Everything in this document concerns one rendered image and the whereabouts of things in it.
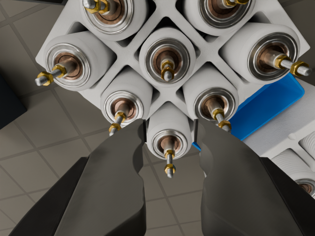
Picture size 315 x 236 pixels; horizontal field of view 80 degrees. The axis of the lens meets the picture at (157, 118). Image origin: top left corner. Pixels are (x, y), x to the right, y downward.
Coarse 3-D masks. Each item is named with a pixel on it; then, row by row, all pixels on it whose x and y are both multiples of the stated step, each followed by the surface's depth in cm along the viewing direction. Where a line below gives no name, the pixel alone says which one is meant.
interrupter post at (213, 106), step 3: (210, 102) 34; (213, 102) 34; (216, 102) 34; (210, 105) 34; (213, 105) 33; (216, 105) 33; (219, 105) 33; (210, 108) 33; (213, 108) 32; (216, 108) 32; (219, 108) 32; (222, 108) 32; (210, 111) 33; (213, 111) 32
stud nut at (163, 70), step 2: (166, 66) 25; (168, 66) 24; (164, 68) 25; (166, 68) 24; (168, 68) 24; (170, 68) 24; (162, 70) 24; (164, 70) 24; (166, 70) 24; (168, 70) 24; (170, 70) 24; (172, 70) 24; (162, 72) 24; (164, 72) 24; (172, 72) 24; (162, 74) 25; (172, 74) 25; (162, 76) 25; (172, 76) 25; (162, 78) 25; (172, 78) 25
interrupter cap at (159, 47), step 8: (160, 40) 29; (168, 40) 29; (176, 40) 29; (152, 48) 30; (160, 48) 30; (168, 48) 30; (176, 48) 30; (184, 48) 30; (152, 56) 31; (160, 56) 31; (176, 56) 31; (184, 56) 31; (144, 64) 31; (152, 64) 31; (176, 64) 31; (184, 64) 31; (152, 72) 32; (160, 72) 32; (176, 72) 32; (184, 72) 32; (160, 80) 33; (176, 80) 32
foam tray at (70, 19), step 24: (72, 0) 34; (168, 0) 33; (264, 0) 33; (72, 24) 36; (144, 24) 35; (168, 24) 45; (288, 24) 34; (120, 48) 37; (216, 48) 37; (192, 72) 39; (96, 96) 42; (168, 96) 42; (240, 96) 41; (192, 120) 49
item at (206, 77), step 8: (208, 64) 44; (200, 72) 39; (208, 72) 38; (216, 72) 38; (192, 80) 38; (200, 80) 35; (208, 80) 34; (216, 80) 33; (224, 80) 34; (184, 88) 41; (192, 88) 35; (200, 88) 34; (232, 88) 33; (184, 96) 42; (192, 96) 34; (192, 104) 35; (192, 112) 36
